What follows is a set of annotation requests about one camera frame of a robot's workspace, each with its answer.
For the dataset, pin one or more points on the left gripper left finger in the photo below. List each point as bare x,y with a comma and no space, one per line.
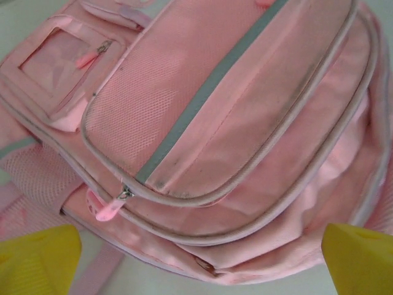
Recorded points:
37,264

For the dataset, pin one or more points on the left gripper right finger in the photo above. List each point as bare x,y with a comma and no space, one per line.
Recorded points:
362,264

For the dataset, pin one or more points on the pink school backpack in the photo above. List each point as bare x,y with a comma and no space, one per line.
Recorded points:
215,123

